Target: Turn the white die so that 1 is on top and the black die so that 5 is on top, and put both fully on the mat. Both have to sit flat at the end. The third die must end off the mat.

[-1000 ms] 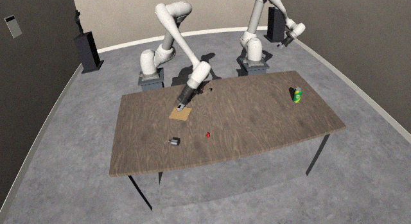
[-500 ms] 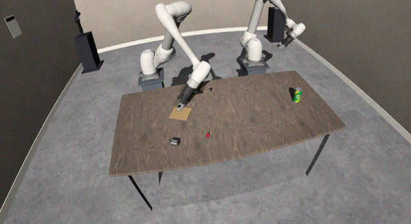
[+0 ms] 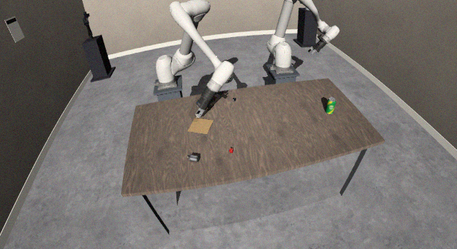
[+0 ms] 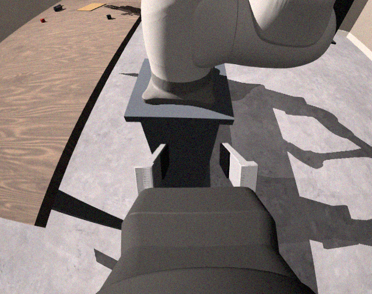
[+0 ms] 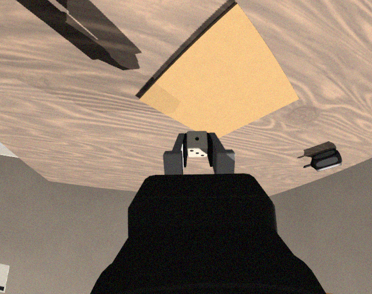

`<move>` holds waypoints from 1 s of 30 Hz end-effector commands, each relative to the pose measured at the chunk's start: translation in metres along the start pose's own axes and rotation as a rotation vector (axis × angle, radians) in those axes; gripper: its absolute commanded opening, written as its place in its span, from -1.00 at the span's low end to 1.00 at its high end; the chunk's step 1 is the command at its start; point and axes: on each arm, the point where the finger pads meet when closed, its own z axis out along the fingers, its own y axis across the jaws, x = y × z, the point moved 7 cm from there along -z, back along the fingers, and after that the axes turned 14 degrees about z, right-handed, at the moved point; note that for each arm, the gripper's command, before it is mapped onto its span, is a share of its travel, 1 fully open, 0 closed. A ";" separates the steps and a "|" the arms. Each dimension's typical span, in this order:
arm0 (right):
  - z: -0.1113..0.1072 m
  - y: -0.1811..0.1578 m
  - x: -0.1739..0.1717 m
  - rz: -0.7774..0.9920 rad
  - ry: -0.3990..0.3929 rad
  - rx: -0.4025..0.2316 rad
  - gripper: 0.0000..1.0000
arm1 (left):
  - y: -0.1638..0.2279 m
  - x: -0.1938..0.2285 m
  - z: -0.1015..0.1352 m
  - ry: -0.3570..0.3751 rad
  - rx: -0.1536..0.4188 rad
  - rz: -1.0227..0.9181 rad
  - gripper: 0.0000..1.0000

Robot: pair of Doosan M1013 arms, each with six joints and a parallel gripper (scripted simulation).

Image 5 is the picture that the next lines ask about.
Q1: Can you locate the white die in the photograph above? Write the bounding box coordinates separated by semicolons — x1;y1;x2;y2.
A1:
187;131;208;157

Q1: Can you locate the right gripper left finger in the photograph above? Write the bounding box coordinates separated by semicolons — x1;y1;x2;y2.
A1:
163;133;187;175

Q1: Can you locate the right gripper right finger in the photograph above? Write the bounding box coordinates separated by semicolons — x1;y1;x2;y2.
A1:
207;132;235;174

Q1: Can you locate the tan square mat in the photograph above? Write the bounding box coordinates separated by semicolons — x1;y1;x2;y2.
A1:
139;2;299;138

